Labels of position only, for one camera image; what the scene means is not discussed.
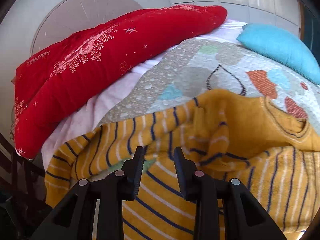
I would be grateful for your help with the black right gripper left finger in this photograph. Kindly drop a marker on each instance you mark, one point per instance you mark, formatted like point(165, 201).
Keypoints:
point(120, 185)

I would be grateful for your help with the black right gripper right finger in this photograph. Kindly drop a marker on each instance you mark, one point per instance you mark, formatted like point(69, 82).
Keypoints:
point(200, 189)

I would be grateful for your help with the yellow striped knit sweater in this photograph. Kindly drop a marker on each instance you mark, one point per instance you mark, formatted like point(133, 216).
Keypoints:
point(274, 153)

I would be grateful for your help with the white bed sheet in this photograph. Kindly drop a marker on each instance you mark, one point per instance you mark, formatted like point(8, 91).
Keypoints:
point(88, 116)

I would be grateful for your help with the patterned quilted bedspread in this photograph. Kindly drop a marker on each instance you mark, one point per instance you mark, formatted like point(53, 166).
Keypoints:
point(198, 65)

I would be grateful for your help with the red patterned blanket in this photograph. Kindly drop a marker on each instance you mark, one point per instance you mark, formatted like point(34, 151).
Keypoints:
point(60, 79)

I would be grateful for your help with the blue knit pillow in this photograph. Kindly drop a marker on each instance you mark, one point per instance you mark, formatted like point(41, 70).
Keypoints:
point(282, 46)

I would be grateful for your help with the round beige headboard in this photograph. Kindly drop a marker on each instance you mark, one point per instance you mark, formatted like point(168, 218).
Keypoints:
point(71, 16)

